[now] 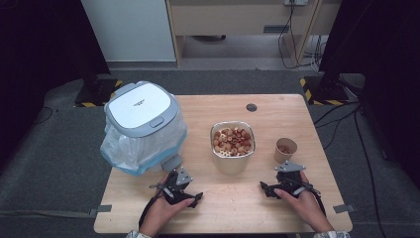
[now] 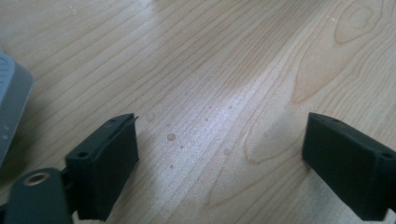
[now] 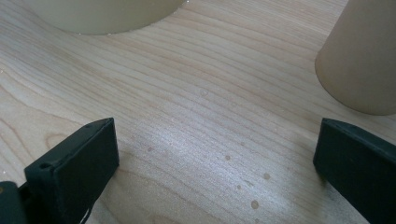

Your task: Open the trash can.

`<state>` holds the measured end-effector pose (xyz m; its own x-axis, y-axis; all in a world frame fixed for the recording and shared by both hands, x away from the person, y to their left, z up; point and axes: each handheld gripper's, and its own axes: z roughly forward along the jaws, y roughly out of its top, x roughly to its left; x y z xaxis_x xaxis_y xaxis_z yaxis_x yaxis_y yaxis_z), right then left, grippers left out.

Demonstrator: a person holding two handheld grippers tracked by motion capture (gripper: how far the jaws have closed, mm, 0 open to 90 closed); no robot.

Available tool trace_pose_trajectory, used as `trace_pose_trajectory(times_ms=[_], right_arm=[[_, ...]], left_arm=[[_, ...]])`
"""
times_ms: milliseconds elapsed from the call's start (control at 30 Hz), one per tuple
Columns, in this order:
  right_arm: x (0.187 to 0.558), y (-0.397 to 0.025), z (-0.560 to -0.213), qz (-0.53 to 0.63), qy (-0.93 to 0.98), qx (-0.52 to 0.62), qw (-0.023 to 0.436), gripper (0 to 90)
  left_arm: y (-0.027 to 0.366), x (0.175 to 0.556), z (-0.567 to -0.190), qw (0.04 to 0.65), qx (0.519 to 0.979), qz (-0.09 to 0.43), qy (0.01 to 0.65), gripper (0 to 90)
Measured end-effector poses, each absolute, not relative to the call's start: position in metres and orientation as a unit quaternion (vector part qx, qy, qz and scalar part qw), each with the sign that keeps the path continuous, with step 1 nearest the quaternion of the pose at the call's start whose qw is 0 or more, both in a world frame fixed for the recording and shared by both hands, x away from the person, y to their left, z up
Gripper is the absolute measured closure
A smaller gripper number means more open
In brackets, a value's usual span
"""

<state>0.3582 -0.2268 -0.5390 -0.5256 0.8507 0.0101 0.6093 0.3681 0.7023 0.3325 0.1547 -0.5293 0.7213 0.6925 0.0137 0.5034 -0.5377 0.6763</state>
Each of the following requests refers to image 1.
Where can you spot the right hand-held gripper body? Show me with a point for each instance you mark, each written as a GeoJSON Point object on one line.
{"type": "Point", "coordinates": [290, 180]}

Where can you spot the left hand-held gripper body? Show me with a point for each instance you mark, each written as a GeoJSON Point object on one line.
{"type": "Point", "coordinates": [175, 190]}

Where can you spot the brown paper cup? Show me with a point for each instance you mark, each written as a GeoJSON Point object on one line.
{"type": "Point", "coordinates": [280, 155]}

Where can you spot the small heap of food scraps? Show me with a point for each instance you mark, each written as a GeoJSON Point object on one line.
{"type": "Point", "coordinates": [285, 149]}

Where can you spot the person's left hand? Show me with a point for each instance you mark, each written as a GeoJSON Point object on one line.
{"type": "Point", "coordinates": [161, 214]}

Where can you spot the person's right hand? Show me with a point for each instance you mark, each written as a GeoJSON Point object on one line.
{"type": "Point", "coordinates": [307, 208]}

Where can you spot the metal container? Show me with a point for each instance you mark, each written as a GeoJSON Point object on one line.
{"type": "Point", "coordinates": [231, 163]}

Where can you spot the pile of mixed food scraps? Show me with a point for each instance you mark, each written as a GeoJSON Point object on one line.
{"type": "Point", "coordinates": [232, 142]}

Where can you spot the clear plastic trash bag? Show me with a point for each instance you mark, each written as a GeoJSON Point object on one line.
{"type": "Point", "coordinates": [132, 152]}

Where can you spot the grey tape strip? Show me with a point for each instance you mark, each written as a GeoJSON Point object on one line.
{"type": "Point", "coordinates": [344, 208]}
{"type": "Point", "coordinates": [102, 209]}

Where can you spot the grey round table grommet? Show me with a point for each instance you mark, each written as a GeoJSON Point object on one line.
{"type": "Point", "coordinates": [251, 107]}

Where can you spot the grey trash can white lid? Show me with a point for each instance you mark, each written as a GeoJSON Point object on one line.
{"type": "Point", "coordinates": [142, 107]}

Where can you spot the black stand base striped edge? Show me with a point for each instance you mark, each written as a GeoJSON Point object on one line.
{"type": "Point", "coordinates": [325, 91]}
{"type": "Point", "coordinates": [95, 94]}

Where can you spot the black curtain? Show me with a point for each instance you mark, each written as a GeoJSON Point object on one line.
{"type": "Point", "coordinates": [39, 49]}
{"type": "Point", "coordinates": [379, 49]}

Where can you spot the white cabinet panel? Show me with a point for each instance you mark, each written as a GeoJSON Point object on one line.
{"type": "Point", "coordinates": [128, 29]}

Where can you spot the white cabinet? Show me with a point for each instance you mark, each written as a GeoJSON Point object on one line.
{"type": "Point", "coordinates": [231, 20]}

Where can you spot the white power strip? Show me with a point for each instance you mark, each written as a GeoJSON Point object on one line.
{"type": "Point", "coordinates": [295, 2]}

